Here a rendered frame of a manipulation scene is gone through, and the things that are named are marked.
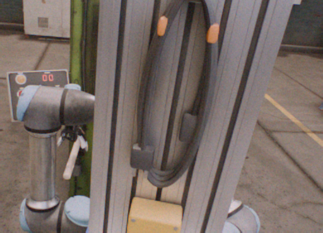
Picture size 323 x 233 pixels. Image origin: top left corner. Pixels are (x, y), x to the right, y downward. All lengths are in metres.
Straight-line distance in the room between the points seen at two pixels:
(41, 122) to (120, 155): 0.49
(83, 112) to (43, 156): 0.20
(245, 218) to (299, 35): 8.40
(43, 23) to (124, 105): 6.83
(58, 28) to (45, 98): 6.33
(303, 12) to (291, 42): 0.76
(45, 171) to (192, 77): 0.72
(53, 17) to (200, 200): 6.82
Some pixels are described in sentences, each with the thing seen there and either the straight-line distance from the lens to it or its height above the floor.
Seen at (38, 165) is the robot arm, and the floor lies 1.22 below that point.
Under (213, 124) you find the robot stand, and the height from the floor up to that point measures 1.63.
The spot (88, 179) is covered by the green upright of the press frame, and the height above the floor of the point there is 0.26.
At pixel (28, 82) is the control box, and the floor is 1.15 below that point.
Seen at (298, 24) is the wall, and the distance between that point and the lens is 9.34.
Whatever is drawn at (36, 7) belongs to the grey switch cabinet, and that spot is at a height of 0.69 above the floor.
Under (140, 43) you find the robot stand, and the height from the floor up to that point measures 1.74.
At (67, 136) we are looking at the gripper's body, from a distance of 1.55.
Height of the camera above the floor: 1.84
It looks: 26 degrees down
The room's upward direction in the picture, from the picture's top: 6 degrees clockwise
